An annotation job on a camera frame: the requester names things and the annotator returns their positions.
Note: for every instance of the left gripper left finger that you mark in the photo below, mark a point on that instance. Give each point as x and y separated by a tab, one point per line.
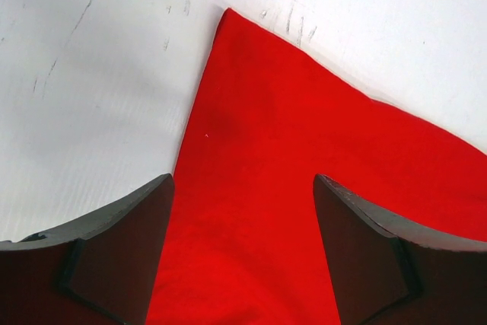
99	268

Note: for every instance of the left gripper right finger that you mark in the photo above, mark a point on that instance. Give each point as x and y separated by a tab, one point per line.
387	269

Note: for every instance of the red t shirt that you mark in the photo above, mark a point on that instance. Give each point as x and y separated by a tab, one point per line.
243	245

